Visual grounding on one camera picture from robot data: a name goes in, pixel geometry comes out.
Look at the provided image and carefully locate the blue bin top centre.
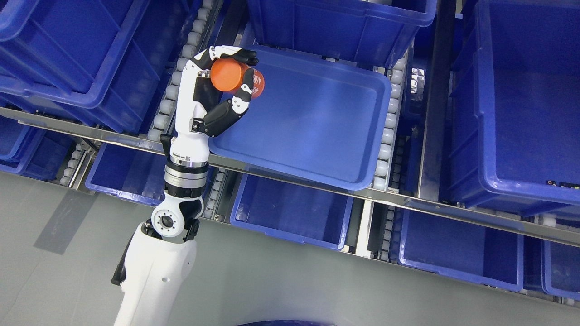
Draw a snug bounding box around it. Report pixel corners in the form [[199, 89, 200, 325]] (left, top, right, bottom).
[[248, 0, 438, 68]]

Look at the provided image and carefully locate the blue bin top left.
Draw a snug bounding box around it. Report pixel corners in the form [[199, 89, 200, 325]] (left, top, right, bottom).
[[0, 0, 201, 133]]

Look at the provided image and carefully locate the blue bin lower right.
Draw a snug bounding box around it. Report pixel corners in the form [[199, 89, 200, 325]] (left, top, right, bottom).
[[389, 209, 524, 292]]

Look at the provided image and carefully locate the shallow blue plastic tray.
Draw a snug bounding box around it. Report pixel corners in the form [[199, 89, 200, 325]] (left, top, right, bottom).
[[209, 45, 392, 191]]

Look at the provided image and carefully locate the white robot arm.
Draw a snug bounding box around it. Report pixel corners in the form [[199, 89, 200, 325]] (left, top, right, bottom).
[[111, 160, 208, 326]]

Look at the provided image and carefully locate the metal roller shelf frame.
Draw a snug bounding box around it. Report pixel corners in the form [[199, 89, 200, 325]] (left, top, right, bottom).
[[0, 0, 580, 312]]

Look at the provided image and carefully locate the large blue bin right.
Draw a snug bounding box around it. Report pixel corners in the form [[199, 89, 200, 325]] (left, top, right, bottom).
[[444, 0, 580, 220]]

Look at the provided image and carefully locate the blue bin far right bottom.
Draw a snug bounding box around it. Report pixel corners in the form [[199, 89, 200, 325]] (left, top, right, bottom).
[[542, 241, 580, 301]]

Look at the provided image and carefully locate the blue bin lower left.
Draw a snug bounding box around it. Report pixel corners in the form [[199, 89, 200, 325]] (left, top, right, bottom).
[[85, 143, 166, 206]]

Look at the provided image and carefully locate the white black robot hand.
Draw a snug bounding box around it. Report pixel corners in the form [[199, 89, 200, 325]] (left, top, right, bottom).
[[167, 45, 259, 168]]

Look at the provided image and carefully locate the blue bin lower centre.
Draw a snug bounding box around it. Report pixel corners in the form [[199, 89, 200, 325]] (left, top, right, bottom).
[[229, 175, 353, 250]]

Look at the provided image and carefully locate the orange cylindrical capacitor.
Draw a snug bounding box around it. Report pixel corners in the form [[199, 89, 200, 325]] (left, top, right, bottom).
[[210, 58, 266, 98]]

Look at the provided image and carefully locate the blue bin far left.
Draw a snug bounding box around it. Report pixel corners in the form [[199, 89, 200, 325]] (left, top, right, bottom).
[[0, 117, 74, 180]]

